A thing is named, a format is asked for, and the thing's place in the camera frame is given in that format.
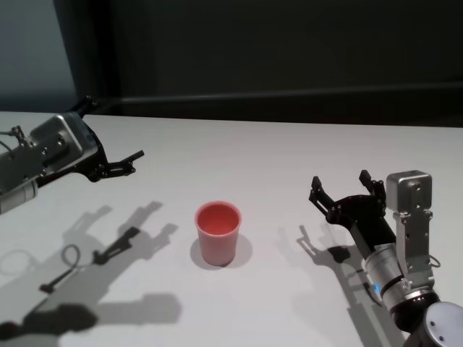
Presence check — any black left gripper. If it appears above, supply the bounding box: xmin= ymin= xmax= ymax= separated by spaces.
xmin=37 ymin=95 xmax=145 ymax=189

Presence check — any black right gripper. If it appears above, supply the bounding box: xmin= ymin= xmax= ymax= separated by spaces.
xmin=307 ymin=169 xmax=398 ymax=258

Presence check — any pink plastic cup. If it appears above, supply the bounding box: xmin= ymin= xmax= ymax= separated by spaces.
xmin=194 ymin=201 xmax=242 ymax=267

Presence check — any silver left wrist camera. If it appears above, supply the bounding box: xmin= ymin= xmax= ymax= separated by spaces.
xmin=0 ymin=111 xmax=98 ymax=192

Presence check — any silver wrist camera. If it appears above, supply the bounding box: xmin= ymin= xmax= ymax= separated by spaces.
xmin=0 ymin=111 xmax=98 ymax=192
xmin=385 ymin=168 xmax=438 ymax=290

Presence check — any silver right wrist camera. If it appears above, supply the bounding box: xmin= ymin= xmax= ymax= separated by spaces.
xmin=385 ymin=168 xmax=438 ymax=290

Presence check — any black vertical post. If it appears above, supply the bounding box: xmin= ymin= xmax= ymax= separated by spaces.
xmin=85 ymin=0 xmax=126 ymax=106

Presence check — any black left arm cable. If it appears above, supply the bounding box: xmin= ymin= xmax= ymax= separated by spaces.
xmin=0 ymin=125 xmax=28 ymax=160

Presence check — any thin grey low rail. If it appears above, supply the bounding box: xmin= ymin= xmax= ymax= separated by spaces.
xmin=77 ymin=82 xmax=463 ymax=128

